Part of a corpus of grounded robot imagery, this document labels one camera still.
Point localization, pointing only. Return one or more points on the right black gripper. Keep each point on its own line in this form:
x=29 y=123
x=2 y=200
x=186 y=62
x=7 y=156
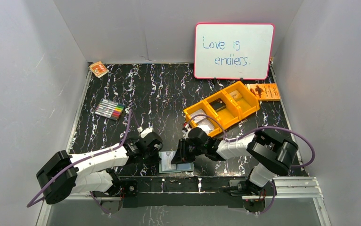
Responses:
x=181 y=156

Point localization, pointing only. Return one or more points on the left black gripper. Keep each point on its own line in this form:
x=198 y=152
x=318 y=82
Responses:
x=157 y=148

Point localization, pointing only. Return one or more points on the white cards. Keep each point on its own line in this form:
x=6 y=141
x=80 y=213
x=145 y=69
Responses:
x=203 y=121

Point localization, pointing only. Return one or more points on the green card holder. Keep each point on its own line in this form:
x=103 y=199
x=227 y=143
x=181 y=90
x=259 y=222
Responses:
x=182 y=167

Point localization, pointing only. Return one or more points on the orange divided bin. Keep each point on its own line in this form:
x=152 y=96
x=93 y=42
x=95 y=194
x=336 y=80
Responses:
x=234 y=112

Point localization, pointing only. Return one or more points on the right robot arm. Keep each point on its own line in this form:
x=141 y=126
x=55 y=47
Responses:
x=275 y=153

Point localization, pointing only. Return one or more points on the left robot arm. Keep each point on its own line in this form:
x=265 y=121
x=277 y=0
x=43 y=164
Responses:
x=65 y=174

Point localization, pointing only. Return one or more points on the beige card in bin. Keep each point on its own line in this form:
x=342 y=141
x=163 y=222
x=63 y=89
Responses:
x=236 y=95

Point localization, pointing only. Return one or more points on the small orange card box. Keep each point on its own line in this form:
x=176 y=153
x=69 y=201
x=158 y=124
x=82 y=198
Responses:
x=98 y=69

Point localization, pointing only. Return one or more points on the small black box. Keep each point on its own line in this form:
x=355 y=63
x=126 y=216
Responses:
x=218 y=105

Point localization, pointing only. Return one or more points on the marker pen set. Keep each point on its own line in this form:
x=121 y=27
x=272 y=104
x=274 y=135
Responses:
x=109 y=109

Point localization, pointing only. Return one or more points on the orange book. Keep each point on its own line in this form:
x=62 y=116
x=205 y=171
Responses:
x=265 y=91

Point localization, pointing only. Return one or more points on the pink framed whiteboard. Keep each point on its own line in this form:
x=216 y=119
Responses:
x=233 y=51

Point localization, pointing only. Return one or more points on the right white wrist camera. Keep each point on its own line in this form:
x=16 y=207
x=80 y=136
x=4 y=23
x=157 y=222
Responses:
x=186 y=130

